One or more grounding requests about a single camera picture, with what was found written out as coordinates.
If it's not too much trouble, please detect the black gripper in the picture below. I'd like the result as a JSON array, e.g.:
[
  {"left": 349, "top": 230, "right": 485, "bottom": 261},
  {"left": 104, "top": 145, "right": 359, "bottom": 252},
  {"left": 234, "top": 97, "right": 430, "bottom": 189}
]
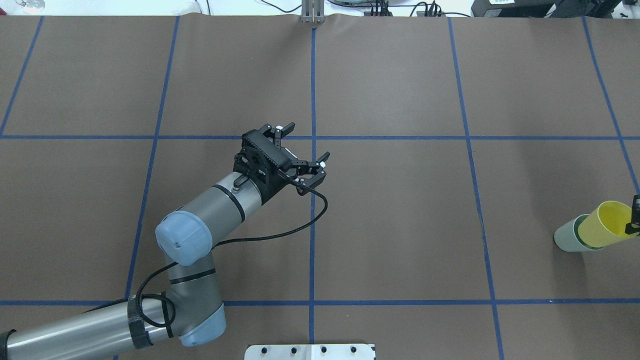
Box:
[{"left": 233, "top": 121, "right": 330, "bottom": 205}]

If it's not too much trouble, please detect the yellow plastic cup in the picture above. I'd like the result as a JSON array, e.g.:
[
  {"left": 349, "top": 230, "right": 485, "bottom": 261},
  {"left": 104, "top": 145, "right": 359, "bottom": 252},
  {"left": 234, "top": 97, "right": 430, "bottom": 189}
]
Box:
[{"left": 577, "top": 200, "right": 639, "bottom": 249}]

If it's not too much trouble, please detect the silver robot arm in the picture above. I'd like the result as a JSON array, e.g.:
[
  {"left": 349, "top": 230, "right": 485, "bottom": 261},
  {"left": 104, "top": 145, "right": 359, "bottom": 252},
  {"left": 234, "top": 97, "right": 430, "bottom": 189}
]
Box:
[{"left": 1, "top": 123, "right": 330, "bottom": 360}]

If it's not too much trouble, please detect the green plastic cup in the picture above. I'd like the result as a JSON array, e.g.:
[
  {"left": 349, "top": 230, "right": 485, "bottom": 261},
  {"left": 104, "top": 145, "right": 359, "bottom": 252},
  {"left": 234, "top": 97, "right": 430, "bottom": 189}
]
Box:
[{"left": 553, "top": 214, "right": 603, "bottom": 253}]

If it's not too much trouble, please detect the brown paper table cover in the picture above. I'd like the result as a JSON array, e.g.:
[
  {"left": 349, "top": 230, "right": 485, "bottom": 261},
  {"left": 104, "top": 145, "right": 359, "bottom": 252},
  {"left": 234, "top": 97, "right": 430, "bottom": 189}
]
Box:
[{"left": 1, "top": 14, "right": 639, "bottom": 360}]

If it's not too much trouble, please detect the black device top right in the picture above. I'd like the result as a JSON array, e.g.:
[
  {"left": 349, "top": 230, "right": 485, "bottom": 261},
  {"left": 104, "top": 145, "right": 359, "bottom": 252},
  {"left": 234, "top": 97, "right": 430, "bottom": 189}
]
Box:
[{"left": 471, "top": 0, "right": 622, "bottom": 19}]

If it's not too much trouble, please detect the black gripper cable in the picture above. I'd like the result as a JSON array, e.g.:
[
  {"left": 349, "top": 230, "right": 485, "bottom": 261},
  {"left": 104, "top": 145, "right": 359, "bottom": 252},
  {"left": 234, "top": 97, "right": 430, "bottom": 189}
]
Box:
[{"left": 136, "top": 172, "right": 329, "bottom": 329}]

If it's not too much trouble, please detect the aluminium camera post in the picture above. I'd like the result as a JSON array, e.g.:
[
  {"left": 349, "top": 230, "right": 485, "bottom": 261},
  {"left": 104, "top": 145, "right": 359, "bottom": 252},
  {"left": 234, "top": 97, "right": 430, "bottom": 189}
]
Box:
[{"left": 301, "top": 0, "right": 326, "bottom": 24}]

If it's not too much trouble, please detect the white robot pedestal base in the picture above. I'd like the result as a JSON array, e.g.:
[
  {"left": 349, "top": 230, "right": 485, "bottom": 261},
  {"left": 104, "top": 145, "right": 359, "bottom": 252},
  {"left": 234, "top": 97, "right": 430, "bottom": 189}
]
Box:
[{"left": 244, "top": 343, "right": 377, "bottom": 360}]

